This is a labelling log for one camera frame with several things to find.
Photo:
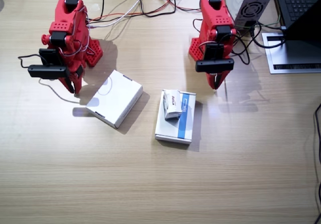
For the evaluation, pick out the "small white packet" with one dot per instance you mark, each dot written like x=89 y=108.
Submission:
x=171 y=108

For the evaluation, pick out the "red robot arm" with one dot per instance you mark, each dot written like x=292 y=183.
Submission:
x=215 y=18
x=65 y=28

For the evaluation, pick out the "white box with grey arc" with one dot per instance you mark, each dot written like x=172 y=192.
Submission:
x=113 y=101

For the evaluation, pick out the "white box with blue stripe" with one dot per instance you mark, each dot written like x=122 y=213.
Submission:
x=185 y=123

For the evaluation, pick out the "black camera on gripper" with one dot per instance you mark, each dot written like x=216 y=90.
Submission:
x=214 y=65
x=47 y=70

